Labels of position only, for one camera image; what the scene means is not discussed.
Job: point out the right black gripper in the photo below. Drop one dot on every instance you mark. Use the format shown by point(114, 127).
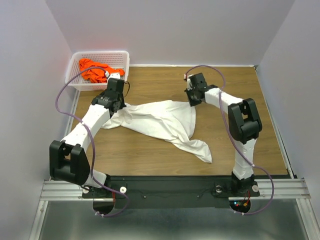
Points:
point(193, 101)

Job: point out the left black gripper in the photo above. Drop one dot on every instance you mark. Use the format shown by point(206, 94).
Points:
point(123, 104)

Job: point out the white t-shirt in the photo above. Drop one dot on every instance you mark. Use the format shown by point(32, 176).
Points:
point(171, 121)

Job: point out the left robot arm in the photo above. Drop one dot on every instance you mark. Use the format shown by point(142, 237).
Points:
point(72, 158)

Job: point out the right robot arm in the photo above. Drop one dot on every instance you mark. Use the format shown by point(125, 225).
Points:
point(242, 121)

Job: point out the orange t-shirt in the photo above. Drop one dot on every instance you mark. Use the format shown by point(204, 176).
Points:
point(97, 70)

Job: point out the white plastic laundry basket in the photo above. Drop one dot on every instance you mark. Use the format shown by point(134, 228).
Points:
point(116, 59)

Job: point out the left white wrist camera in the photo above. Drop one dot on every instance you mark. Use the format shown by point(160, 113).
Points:
point(114, 75)

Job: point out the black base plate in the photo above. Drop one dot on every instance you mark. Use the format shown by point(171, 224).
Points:
point(168, 192)

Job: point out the aluminium frame rail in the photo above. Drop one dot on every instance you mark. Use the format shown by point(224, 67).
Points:
point(53, 191)

